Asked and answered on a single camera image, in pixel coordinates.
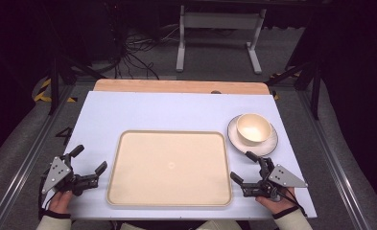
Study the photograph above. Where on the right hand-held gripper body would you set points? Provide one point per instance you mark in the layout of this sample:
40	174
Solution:
285	179

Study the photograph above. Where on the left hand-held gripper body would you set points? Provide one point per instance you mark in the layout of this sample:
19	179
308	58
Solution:
58	174

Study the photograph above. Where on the white plate with dark rim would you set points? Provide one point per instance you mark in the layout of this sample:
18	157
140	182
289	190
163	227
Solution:
267	147

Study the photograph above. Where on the cream bowl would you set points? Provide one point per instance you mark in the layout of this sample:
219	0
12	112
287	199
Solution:
254	129

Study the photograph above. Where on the beige rectangular tray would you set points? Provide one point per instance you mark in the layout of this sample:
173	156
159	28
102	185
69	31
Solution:
170	167

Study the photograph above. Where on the person's right hand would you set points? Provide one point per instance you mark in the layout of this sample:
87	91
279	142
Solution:
280	206

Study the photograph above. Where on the person's left hand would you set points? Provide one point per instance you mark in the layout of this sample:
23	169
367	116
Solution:
60	202

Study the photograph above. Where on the yellow black hazard tape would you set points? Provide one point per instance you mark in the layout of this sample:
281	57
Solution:
276	95
42	92

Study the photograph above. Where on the person's body clothing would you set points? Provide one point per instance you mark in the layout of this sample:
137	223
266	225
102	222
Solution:
183	225

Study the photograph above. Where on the black tripod stand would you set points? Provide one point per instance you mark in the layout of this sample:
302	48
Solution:
54	83
315	86

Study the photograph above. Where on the white table mat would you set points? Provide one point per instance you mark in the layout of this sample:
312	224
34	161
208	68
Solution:
163	110

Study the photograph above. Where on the wooden table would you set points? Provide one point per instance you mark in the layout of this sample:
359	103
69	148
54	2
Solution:
176	86

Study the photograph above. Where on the white metal stand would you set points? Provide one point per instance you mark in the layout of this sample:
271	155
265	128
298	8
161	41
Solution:
219	20

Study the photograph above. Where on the aluminium floor rail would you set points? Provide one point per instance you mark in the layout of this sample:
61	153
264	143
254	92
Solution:
330	153
26	166

